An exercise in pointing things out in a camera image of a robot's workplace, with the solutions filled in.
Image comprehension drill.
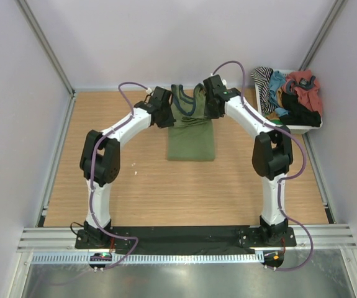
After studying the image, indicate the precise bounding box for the white slotted cable duct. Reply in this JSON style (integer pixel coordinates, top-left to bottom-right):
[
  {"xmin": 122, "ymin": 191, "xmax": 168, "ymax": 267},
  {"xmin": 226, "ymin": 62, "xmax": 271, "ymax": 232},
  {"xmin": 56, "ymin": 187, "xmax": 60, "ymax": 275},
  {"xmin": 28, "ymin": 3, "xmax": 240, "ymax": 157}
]
[{"xmin": 31, "ymin": 251, "xmax": 264, "ymax": 266}]

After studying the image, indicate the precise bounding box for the striped tank top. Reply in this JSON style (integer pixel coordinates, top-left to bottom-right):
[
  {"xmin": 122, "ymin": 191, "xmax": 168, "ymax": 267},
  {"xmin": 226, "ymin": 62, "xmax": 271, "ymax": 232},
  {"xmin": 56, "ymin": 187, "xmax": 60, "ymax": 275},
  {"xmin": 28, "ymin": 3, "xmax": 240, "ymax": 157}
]
[{"xmin": 250, "ymin": 66, "xmax": 275, "ymax": 115}]

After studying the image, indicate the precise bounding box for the right aluminium corner post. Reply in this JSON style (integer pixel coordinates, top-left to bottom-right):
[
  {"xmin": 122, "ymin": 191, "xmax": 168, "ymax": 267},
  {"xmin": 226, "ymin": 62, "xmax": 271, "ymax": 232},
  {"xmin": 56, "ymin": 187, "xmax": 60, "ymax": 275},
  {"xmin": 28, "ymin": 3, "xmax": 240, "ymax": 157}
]
[{"xmin": 299, "ymin": 0, "xmax": 348, "ymax": 70}]

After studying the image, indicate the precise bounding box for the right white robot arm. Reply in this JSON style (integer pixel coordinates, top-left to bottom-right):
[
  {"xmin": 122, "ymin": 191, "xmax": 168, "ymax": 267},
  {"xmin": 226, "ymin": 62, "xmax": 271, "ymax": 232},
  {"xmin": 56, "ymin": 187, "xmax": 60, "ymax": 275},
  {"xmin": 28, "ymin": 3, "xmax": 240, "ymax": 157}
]
[{"xmin": 203, "ymin": 75, "xmax": 293, "ymax": 246}]

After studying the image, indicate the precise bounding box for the pink tank top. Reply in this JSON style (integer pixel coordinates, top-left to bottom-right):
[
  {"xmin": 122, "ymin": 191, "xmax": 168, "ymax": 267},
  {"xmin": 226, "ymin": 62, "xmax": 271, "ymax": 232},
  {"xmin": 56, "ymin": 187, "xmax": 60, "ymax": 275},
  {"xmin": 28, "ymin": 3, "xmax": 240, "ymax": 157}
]
[{"xmin": 282, "ymin": 70, "xmax": 323, "ymax": 116}]

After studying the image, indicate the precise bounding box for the white laundry basket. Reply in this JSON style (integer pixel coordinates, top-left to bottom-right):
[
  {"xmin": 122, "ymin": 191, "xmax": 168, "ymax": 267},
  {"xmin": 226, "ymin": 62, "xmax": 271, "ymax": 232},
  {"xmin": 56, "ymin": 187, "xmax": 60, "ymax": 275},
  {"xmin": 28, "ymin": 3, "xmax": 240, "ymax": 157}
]
[{"xmin": 250, "ymin": 66, "xmax": 323, "ymax": 133}]

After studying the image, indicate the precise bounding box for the black tank top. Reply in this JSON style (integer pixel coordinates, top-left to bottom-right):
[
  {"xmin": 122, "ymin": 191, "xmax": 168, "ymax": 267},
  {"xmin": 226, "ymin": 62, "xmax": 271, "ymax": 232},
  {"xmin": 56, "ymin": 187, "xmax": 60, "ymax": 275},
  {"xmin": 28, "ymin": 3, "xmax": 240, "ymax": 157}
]
[{"xmin": 280, "ymin": 93, "xmax": 322, "ymax": 127}]

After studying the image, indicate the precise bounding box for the light blue tank top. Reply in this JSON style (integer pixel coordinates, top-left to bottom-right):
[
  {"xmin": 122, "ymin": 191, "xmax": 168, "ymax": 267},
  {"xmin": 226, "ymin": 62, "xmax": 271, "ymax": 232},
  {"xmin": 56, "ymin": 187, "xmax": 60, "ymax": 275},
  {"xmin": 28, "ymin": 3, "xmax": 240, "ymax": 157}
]
[{"xmin": 268, "ymin": 70, "xmax": 288, "ymax": 117}]

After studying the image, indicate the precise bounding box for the left aluminium corner post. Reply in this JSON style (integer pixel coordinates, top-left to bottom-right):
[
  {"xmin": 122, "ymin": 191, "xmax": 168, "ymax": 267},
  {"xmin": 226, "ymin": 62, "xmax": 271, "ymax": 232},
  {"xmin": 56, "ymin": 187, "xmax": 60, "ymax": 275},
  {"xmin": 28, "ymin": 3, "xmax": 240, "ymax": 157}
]
[{"xmin": 15, "ymin": 0, "xmax": 75, "ymax": 96}]

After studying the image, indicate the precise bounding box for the aluminium frame rail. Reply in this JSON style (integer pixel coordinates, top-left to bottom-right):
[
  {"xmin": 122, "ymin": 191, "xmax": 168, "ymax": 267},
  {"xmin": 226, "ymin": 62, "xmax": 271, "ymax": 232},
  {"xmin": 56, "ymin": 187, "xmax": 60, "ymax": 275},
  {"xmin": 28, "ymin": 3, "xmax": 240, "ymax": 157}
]
[{"xmin": 17, "ymin": 224, "xmax": 356, "ymax": 253}]

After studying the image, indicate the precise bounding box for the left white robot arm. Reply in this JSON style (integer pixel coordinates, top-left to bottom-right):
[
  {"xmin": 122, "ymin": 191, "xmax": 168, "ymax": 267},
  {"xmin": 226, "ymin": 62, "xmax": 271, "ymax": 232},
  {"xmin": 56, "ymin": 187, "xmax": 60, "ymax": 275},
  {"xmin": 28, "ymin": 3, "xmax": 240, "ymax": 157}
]
[{"xmin": 75, "ymin": 87, "xmax": 174, "ymax": 249}]

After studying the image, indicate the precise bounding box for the green tank top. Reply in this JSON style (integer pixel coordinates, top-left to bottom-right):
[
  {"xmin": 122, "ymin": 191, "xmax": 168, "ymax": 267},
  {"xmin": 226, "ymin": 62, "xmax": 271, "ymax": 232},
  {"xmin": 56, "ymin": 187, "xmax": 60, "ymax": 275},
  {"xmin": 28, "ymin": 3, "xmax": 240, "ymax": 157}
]
[{"xmin": 167, "ymin": 84, "xmax": 215, "ymax": 161}]

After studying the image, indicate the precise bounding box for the aluminium corner post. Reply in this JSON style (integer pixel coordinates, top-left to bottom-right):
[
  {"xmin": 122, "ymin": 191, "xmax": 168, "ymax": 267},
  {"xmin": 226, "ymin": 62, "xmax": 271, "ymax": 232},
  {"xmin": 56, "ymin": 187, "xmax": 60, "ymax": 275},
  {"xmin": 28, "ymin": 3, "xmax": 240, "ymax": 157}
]
[
  {"xmin": 299, "ymin": 0, "xmax": 348, "ymax": 70},
  {"xmin": 15, "ymin": 0, "xmax": 75, "ymax": 96}
]

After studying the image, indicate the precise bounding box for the yellow garment in basket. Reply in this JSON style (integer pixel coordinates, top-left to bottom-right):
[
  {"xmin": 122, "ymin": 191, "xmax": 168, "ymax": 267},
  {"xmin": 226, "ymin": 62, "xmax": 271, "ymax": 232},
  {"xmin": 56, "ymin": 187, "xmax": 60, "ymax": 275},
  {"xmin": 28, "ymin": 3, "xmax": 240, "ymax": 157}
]
[{"xmin": 265, "ymin": 111, "xmax": 282, "ymax": 125}]

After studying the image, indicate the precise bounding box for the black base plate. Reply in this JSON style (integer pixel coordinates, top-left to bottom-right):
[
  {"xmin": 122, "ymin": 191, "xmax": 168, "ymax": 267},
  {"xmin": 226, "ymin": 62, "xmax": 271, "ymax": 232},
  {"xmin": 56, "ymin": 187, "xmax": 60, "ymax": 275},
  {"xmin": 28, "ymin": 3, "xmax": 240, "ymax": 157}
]
[{"xmin": 75, "ymin": 225, "xmax": 297, "ymax": 253}]

